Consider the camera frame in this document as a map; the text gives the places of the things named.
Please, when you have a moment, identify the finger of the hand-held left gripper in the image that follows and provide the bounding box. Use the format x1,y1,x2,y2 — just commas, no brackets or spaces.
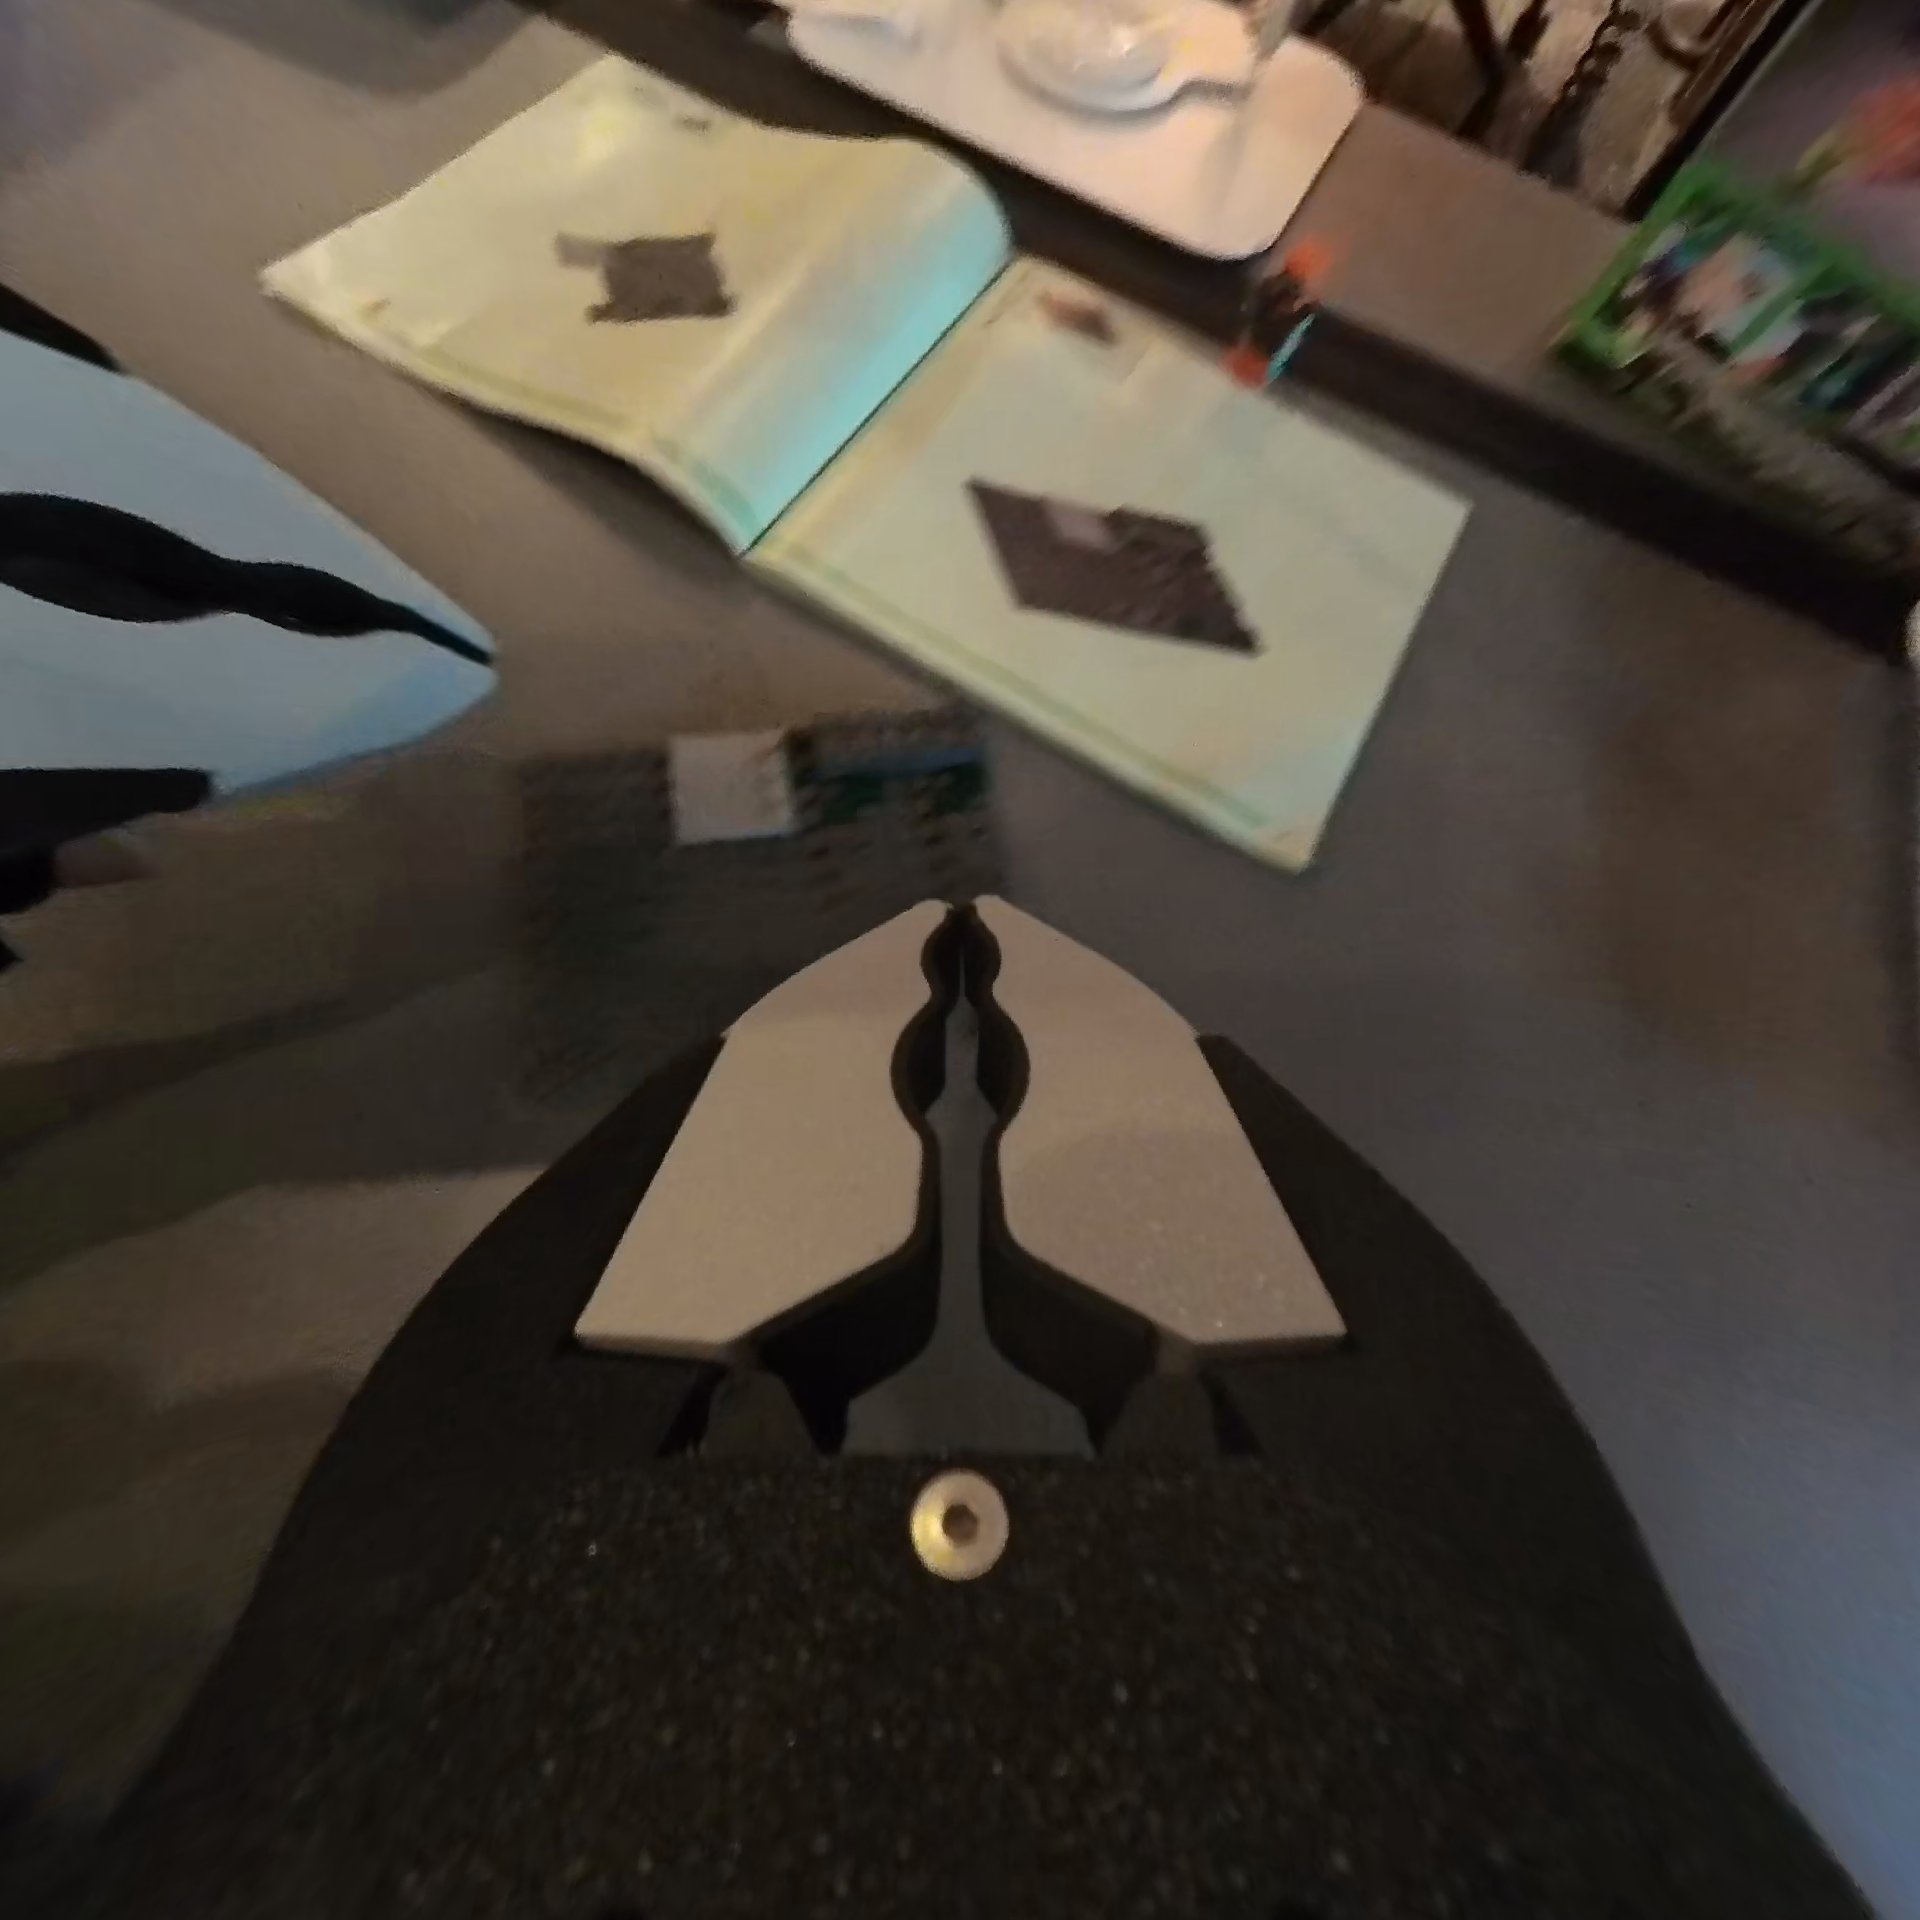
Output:
0,546,500,800
0,331,498,661

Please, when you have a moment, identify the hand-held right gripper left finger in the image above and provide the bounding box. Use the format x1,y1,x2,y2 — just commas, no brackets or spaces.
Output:
574,895,961,1370

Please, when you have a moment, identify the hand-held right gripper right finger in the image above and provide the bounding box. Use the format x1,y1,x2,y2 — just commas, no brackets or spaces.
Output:
972,894,1349,1370

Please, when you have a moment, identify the grey studded baseplate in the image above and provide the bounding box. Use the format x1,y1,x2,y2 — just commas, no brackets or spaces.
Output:
516,716,1008,1103

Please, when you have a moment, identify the instruction booklet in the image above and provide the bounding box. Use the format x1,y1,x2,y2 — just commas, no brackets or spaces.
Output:
262,52,1475,876

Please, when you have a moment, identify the orange and blue brick piece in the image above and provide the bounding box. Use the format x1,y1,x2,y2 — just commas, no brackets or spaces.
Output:
1225,235,1333,390

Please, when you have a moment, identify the grey desk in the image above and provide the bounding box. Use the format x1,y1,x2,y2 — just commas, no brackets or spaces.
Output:
0,0,1920,1802

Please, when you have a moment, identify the white flat brick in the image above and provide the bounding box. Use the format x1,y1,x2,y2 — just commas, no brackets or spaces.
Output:
665,729,799,852

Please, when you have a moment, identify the clear round dome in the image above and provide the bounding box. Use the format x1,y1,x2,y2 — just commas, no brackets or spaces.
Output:
995,0,1262,119

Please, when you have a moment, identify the green building toy box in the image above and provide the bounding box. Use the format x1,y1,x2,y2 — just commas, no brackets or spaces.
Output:
1551,0,1920,504

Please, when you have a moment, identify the white tray with clear dish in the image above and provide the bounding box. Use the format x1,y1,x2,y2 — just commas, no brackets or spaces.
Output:
786,0,1368,266

